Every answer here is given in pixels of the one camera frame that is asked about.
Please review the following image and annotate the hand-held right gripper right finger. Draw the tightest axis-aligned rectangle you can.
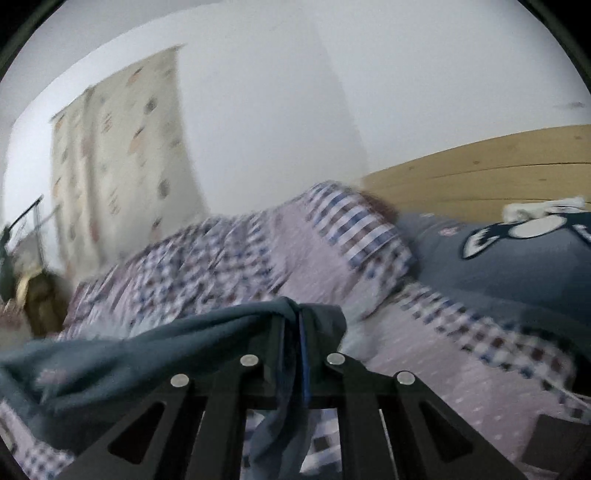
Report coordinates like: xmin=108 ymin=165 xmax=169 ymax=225
xmin=299 ymin=314 xmax=527 ymax=480

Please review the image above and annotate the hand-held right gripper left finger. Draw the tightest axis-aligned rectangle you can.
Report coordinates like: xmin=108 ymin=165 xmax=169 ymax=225
xmin=58 ymin=318 xmax=298 ymax=480

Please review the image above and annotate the teal blue garment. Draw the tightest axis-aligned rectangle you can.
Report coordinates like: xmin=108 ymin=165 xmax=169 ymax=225
xmin=0 ymin=298 xmax=348 ymax=480

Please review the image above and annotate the black metal clothes rack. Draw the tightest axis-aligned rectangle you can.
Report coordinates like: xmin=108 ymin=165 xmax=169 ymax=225
xmin=0 ymin=194 xmax=61 ymax=278

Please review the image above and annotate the checked and dotted bed sheet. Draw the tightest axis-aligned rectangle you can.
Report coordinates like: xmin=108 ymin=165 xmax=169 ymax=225
xmin=0 ymin=284 xmax=591 ymax=480

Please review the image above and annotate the slate blue cartoon pillow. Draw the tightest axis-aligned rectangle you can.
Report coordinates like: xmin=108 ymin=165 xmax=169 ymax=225
xmin=397 ymin=198 xmax=591 ymax=354

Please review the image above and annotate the brown wooden cabinet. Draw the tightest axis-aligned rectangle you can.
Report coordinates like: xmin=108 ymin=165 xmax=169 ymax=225
xmin=18 ymin=271 xmax=70 ymax=337

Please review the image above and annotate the pineapple print curtain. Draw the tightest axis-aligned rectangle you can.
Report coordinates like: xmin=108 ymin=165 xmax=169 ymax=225
xmin=50 ymin=44 xmax=209 ymax=278

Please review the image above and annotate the dark tablet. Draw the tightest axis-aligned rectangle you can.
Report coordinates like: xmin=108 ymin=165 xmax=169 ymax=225
xmin=523 ymin=412 xmax=589 ymax=469

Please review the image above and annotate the wooden headboard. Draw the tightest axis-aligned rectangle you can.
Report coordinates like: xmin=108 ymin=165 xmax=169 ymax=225
xmin=360 ymin=124 xmax=591 ymax=223

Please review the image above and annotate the white cable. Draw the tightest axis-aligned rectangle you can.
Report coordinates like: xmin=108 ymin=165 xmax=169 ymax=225
xmin=538 ymin=376 xmax=591 ymax=418

